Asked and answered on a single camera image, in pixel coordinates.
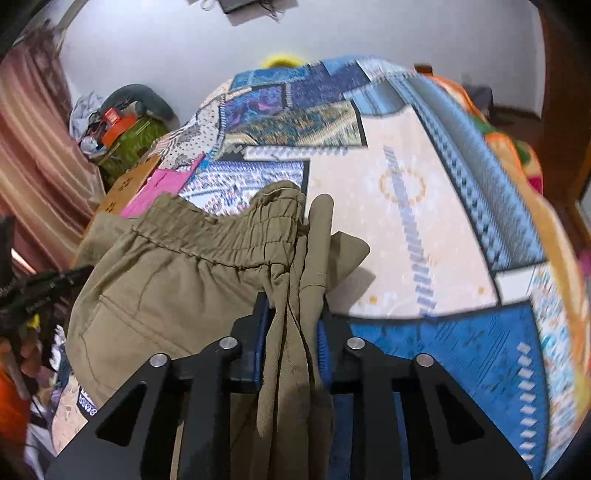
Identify wooden lap desk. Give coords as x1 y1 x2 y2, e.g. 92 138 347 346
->
74 154 162 268

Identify green fabric storage bin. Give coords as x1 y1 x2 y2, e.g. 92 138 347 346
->
99 115 169 188

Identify white crumpled cloth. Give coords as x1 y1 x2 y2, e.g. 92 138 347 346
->
69 92 107 137

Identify yellow foam hoop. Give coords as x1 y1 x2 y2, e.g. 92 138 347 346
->
259 54 305 69

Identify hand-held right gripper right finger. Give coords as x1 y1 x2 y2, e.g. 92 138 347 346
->
316 305 534 480

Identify olive green pants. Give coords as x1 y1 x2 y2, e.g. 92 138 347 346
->
67 181 371 480

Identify blue patchwork blanket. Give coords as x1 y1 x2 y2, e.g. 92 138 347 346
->
51 58 578 480

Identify orange patterned blanket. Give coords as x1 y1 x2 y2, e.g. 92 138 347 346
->
420 74 587 370

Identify pink cloth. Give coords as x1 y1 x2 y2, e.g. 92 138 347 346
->
121 154 206 217

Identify grey bag on floor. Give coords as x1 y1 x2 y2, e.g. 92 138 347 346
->
462 85 495 116

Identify person's left hand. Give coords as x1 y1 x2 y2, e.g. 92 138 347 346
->
11 329 45 378

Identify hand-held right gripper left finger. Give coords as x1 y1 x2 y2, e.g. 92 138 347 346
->
46 291 271 480

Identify grey neck pillow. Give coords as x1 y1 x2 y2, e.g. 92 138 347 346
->
102 84 178 127

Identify striped brown curtain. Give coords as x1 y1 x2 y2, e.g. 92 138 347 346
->
0 32 107 273

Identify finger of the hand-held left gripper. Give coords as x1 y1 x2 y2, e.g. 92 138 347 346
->
28 264 94 305

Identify small black wall monitor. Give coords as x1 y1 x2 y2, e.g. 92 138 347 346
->
217 0 262 14

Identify orange box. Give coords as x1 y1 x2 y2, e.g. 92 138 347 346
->
102 108 139 144

